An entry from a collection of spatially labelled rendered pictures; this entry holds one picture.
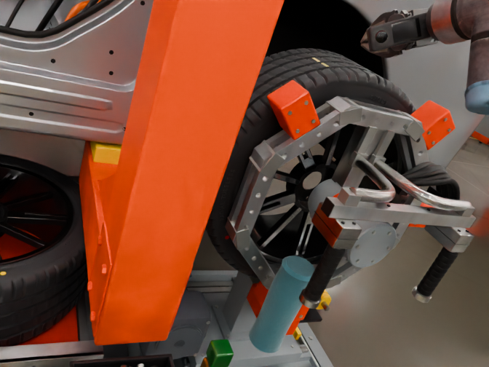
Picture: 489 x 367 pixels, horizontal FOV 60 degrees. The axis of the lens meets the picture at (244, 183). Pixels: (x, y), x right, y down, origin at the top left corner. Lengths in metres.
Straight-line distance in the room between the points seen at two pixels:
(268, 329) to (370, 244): 0.33
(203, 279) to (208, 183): 1.22
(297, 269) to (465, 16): 0.61
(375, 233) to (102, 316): 0.61
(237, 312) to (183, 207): 0.74
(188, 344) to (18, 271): 0.51
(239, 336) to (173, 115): 0.99
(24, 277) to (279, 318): 0.62
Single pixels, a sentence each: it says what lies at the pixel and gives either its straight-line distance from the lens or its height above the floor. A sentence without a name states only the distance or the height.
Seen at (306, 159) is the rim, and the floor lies 0.93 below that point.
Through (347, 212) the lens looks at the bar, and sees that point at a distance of 0.84.
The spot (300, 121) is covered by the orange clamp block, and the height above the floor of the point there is 1.06.
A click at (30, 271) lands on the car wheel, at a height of 0.50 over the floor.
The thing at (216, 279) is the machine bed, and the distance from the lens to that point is 2.00.
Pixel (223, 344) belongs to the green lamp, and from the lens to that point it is 0.90.
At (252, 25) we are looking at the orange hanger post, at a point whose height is 1.23.
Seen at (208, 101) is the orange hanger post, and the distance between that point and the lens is 0.71.
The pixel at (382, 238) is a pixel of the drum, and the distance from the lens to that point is 1.03.
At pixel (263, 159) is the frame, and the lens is 0.92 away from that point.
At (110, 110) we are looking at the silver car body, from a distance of 1.25.
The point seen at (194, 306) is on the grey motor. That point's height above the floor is 0.41.
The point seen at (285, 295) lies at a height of 0.68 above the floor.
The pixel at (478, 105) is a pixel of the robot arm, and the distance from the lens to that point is 0.79.
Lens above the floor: 1.30
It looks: 25 degrees down
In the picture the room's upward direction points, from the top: 21 degrees clockwise
